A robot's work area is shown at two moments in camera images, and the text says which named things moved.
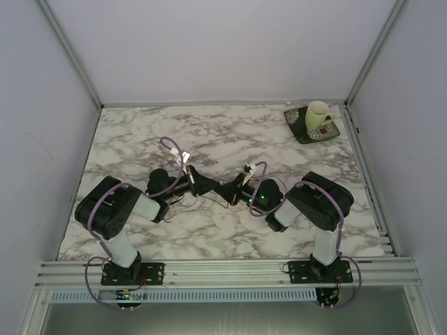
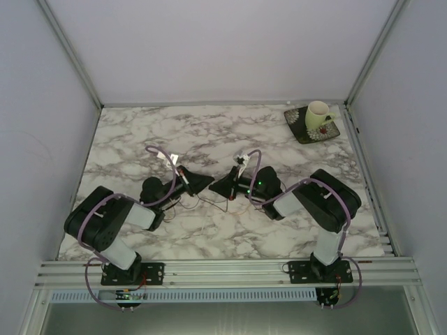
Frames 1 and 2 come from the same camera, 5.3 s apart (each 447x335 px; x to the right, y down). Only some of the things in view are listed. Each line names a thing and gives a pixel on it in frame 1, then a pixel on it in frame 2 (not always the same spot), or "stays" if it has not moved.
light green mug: x=317 y=114 stays
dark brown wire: x=223 y=203 to x=174 y=209
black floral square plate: x=296 y=118 stays
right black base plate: x=302 y=272 stays
